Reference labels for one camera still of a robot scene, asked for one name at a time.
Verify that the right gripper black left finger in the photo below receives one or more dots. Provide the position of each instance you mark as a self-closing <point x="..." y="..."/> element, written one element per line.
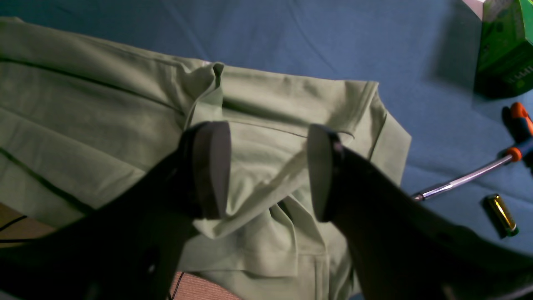
<point x="130" y="248"/>

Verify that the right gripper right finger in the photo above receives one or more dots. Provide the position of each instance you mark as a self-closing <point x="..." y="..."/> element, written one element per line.
<point x="401" y="250"/>

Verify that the light green T-shirt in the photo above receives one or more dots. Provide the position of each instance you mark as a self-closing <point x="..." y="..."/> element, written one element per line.
<point x="83" y="120"/>

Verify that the small gold battery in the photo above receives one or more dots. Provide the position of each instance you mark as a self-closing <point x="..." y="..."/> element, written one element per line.
<point x="500" y="216"/>

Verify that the blue table cloth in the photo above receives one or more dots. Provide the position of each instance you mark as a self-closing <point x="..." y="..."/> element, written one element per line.
<point x="422" y="53"/>

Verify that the green tissue box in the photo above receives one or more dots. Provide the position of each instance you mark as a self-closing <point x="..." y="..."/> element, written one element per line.
<point x="505" y="58"/>

